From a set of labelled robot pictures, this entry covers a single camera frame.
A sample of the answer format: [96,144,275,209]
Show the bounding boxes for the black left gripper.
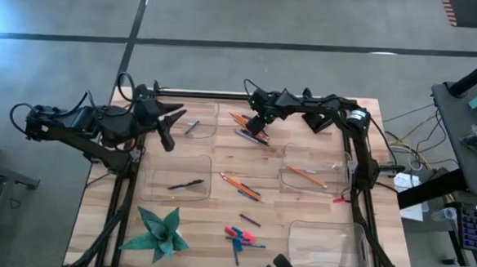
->
[131,83,189,154]

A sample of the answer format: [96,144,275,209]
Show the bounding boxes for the orange pencil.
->
[217,171,264,201]
[227,111,271,138]
[221,176,266,203]
[230,114,271,140]
[286,165,330,189]

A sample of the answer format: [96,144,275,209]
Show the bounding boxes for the lavender grey pen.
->
[233,128,266,146]

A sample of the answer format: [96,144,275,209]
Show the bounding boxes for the black pen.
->
[239,127,270,145]
[166,176,206,192]

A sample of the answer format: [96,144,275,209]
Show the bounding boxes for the dark blue crayon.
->
[236,189,259,202]
[239,183,262,197]

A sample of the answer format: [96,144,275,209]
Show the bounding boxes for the clear plastic bin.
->
[286,218,372,267]
[277,141,354,197]
[137,150,215,206]
[152,97,221,141]

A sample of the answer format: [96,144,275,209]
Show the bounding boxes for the black wedge-shaped gripper cradle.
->
[301,111,334,136]

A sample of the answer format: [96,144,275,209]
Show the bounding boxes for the purple crayon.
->
[238,213,263,228]

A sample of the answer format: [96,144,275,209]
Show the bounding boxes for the green artificial succulent plant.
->
[117,203,193,267]

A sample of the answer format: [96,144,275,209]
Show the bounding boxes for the blue eraser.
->
[230,226,246,253]

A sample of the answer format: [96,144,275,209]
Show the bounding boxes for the black power adapter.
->
[377,163,406,179]

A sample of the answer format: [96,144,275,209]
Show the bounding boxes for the white paper sheet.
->
[390,171,433,223]

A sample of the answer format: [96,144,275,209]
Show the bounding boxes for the grey side table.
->
[0,156,42,267]

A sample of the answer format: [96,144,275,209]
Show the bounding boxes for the black slanted support pole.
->
[446,45,477,100]
[395,164,470,214]

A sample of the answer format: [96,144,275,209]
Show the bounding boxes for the clear plastic bottle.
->
[430,205,459,225]

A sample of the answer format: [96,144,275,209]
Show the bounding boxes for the black floor mat orange stripes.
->
[437,0,477,29]

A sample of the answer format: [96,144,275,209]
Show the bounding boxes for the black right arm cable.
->
[242,78,266,101]

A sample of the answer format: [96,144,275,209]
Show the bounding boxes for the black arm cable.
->
[242,78,266,101]
[115,71,139,105]

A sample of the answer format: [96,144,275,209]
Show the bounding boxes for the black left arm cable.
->
[115,71,139,105]

